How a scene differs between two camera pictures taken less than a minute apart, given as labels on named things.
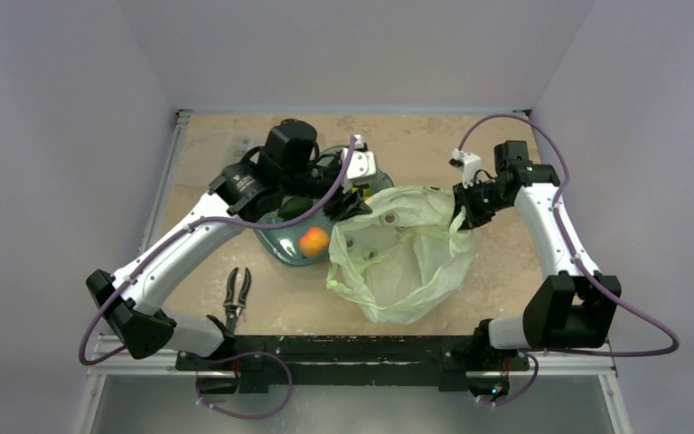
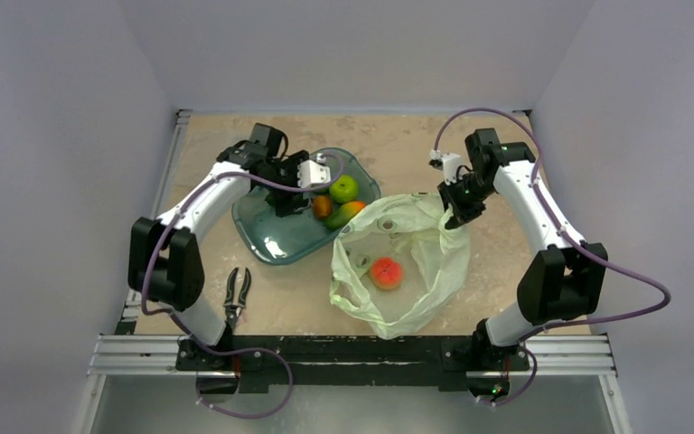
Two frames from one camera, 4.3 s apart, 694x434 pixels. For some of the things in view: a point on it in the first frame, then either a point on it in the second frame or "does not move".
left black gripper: [341, 206] → [284, 204]
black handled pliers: [233, 310] does not move
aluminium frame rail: [114, 358] does not move
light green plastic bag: [404, 256] does not move
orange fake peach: [314, 242] → [386, 273]
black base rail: [335, 363] does not move
